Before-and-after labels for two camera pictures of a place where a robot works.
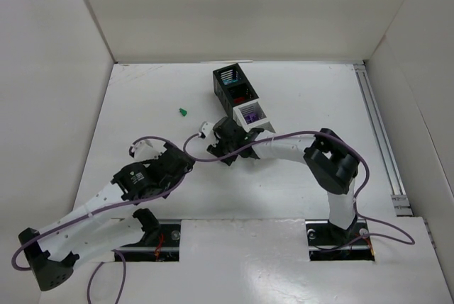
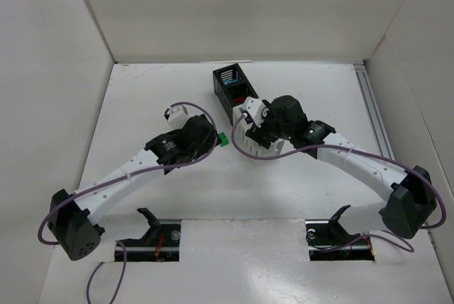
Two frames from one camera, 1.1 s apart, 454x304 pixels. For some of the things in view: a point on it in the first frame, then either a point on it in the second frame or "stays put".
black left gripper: [178, 159] to [208, 137]
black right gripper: [220, 146] to [264, 134]
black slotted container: [232, 88] stays put
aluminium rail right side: [401, 202] stays put
